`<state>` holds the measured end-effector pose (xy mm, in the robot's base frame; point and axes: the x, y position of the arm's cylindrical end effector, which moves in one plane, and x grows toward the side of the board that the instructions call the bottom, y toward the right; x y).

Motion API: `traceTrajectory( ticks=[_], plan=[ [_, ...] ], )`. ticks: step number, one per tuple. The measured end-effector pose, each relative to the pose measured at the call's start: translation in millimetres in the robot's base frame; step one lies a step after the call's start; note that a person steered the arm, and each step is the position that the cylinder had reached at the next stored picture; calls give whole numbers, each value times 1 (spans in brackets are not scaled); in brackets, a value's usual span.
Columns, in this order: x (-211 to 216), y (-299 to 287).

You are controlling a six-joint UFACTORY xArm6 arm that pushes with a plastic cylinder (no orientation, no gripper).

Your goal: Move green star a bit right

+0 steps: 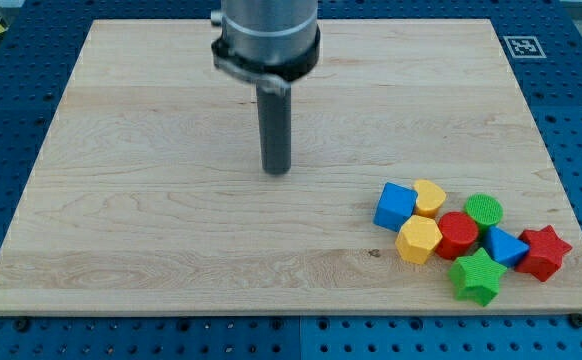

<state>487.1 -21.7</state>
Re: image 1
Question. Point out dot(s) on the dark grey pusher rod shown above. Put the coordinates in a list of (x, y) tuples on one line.
[(274, 116)]

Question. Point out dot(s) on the green star block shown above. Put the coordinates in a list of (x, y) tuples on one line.
[(476, 277)]

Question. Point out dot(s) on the white fiducial marker tag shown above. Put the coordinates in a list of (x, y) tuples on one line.
[(524, 47)]

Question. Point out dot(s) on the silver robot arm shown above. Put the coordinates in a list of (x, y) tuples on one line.
[(269, 44)]

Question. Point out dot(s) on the yellow hexagon block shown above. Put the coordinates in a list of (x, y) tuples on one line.
[(418, 239)]

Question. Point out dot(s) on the yellow heart block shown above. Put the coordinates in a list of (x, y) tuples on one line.
[(430, 198)]

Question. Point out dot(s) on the blue cube block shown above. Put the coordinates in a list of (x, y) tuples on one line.
[(395, 206)]

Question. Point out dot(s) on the light wooden board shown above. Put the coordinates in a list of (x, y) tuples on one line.
[(147, 197)]

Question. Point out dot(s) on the red cylinder block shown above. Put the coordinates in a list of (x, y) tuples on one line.
[(459, 232)]

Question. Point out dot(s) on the red star block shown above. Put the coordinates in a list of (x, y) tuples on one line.
[(545, 255)]

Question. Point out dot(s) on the green cylinder block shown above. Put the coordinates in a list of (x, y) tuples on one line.
[(485, 210)]

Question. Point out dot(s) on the blue triangle block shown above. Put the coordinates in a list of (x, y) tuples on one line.
[(503, 247)]

